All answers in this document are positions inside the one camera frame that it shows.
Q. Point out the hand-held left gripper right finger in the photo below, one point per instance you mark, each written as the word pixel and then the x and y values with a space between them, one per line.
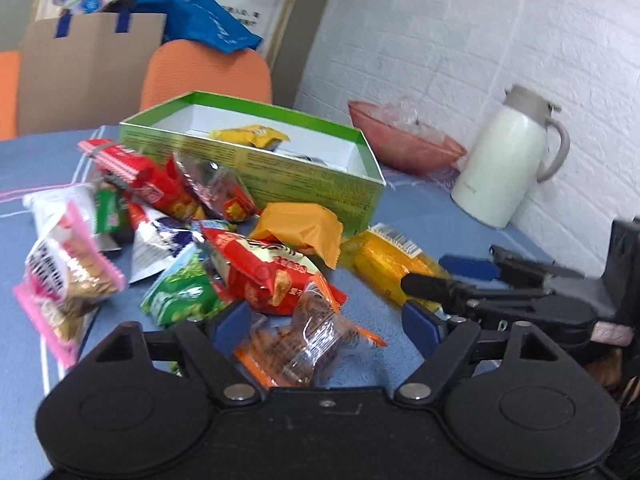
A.
pixel 420 325

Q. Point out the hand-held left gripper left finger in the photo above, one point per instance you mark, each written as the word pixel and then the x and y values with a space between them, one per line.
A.
pixel 232 325

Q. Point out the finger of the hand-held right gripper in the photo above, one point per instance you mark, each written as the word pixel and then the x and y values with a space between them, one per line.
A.
pixel 430 287
pixel 470 266

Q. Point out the yellow transparent snack packet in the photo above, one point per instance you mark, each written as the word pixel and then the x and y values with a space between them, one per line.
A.
pixel 385 260

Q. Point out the green pea snack packet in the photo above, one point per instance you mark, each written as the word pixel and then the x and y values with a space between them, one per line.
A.
pixel 180 292

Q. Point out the clear orange-edged snack packet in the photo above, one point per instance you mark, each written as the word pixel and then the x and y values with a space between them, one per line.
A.
pixel 305 345

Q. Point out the silver blue snack packet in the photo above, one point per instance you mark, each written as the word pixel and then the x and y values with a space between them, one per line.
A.
pixel 155 242

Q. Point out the orange snack packet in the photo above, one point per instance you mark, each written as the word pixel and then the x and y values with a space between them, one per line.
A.
pixel 300 227

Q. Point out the clear red-edged snack packet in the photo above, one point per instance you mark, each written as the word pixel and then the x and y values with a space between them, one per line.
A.
pixel 220 190

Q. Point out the green cardboard box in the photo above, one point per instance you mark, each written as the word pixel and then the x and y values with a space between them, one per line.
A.
pixel 300 180

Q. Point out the pink-edged biscuit packet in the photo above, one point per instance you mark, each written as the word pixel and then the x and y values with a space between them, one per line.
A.
pixel 70 275

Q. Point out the red biscuit snack packet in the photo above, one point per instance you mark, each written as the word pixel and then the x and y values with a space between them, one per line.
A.
pixel 255 270

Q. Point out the white thermos jug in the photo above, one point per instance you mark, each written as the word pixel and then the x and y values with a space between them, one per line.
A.
pixel 495 170

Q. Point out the pink plastic bowl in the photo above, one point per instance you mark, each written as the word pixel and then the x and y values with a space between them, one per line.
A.
pixel 400 155

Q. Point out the clear plastic bag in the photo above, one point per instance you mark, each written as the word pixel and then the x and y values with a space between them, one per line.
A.
pixel 415 125

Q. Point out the small green red packet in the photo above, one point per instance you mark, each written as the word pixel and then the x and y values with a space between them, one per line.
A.
pixel 112 215

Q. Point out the long red snack packet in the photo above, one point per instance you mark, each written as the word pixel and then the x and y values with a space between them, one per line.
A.
pixel 135 170

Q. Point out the yellow printed snack packet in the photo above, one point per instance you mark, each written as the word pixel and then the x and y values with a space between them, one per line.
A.
pixel 245 136

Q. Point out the white snack packet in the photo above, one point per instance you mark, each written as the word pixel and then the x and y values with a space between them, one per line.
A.
pixel 50 207

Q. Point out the orange chair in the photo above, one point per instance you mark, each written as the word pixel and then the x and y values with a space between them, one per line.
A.
pixel 7 95
pixel 200 75

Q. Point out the brown paper bag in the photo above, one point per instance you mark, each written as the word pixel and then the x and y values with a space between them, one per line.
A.
pixel 85 70

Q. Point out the blue bag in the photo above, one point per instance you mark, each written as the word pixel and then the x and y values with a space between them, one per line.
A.
pixel 210 22

